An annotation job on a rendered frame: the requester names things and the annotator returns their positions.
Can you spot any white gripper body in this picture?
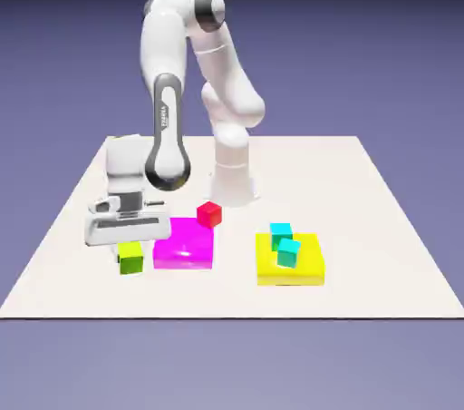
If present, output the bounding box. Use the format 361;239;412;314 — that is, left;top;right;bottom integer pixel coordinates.
83;210;172;248

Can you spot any small lime green cube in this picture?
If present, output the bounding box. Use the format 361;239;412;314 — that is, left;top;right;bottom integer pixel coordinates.
116;240;145;276

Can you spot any small red cube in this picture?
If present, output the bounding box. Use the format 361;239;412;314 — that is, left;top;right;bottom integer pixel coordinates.
196;200;223;229

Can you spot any small cyan cube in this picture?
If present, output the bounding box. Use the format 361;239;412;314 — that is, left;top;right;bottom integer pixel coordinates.
268;222;294;252
276;238;303;270

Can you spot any large magenta box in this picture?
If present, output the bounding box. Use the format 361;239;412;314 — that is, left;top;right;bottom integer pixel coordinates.
152;217;216;270

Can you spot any large yellow box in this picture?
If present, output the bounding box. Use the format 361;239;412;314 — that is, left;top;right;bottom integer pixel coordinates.
255;232;326;288

